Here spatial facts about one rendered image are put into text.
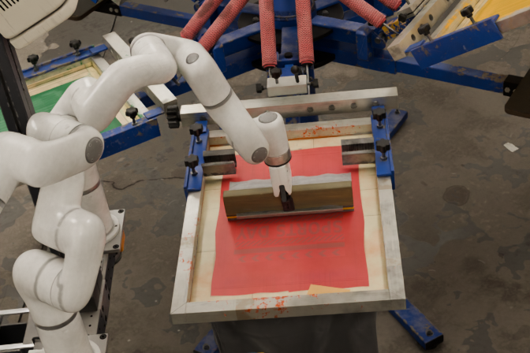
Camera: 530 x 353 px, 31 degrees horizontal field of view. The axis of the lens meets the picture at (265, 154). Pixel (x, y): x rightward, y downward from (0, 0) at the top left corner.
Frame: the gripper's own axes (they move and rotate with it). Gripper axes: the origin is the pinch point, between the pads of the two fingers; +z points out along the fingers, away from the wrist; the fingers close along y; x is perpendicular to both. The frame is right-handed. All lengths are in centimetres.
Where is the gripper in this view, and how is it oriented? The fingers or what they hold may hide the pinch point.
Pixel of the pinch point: (288, 200)
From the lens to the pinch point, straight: 265.9
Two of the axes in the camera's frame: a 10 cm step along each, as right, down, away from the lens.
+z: 2.0, 7.8, 5.9
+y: -0.2, 6.1, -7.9
